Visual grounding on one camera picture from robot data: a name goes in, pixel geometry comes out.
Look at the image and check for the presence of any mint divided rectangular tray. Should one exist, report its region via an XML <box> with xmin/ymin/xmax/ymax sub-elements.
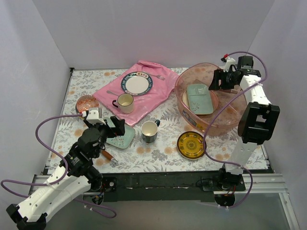
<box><xmin>187</xmin><ymin>84</ymin><xmax>213</xmax><ymax>115</ymax></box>

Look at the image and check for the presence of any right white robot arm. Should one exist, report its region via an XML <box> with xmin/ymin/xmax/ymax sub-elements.
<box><xmin>209</xmin><ymin>53</ymin><xmax>280</xmax><ymax>191</ymax></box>

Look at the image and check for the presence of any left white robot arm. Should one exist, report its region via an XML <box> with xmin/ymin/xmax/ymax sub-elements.
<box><xmin>6</xmin><ymin>115</ymin><xmax>125</xmax><ymax>230</ymax></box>

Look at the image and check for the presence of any pink transparent plastic bin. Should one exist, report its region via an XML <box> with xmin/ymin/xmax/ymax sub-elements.
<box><xmin>175</xmin><ymin>63</ymin><xmax>247</xmax><ymax>137</ymax></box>

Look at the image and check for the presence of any cream mug black rim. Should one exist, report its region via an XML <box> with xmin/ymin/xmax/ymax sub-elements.
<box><xmin>112</xmin><ymin>93</ymin><xmax>134</xmax><ymax>114</ymax></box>

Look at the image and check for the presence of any dark green mug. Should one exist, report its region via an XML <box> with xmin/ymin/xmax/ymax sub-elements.
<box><xmin>141</xmin><ymin>120</ymin><xmax>160</xmax><ymax>143</ymax></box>

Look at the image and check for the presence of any red patterned bowl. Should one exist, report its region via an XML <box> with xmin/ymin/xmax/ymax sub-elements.
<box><xmin>75</xmin><ymin>95</ymin><xmax>100</xmax><ymax>113</ymax></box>

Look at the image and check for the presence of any pink satin cloth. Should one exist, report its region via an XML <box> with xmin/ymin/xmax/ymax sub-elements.
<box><xmin>93</xmin><ymin>60</ymin><xmax>179</xmax><ymax>127</ymax></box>

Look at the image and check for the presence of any green rimmed white plate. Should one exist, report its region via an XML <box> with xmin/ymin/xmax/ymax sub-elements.
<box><xmin>121</xmin><ymin>71</ymin><xmax>153</xmax><ymax>96</ymax></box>

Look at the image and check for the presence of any silver fork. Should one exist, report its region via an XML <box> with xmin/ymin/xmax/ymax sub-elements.
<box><xmin>150</xmin><ymin>74</ymin><xmax>165</xmax><ymax>81</ymax></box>

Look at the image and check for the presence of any yellow patterned plate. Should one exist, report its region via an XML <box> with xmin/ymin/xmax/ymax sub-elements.
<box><xmin>177</xmin><ymin>131</ymin><xmax>205</xmax><ymax>160</ymax></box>

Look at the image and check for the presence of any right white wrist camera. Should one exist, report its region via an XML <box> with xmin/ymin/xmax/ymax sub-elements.
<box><xmin>221</xmin><ymin>54</ymin><xmax>236</xmax><ymax>72</ymax></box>

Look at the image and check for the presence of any wooden handled metal scraper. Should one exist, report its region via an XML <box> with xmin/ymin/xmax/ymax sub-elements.
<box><xmin>101</xmin><ymin>150</ymin><xmax>118</xmax><ymax>165</ymax></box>

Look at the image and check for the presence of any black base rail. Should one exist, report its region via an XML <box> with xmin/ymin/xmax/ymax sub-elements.
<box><xmin>43</xmin><ymin>169</ymin><xmax>275</xmax><ymax>204</ymax></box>

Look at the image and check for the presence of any aluminium frame rail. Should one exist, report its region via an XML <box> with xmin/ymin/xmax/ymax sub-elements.
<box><xmin>28</xmin><ymin>174</ymin><xmax>300</xmax><ymax>230</ymax></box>

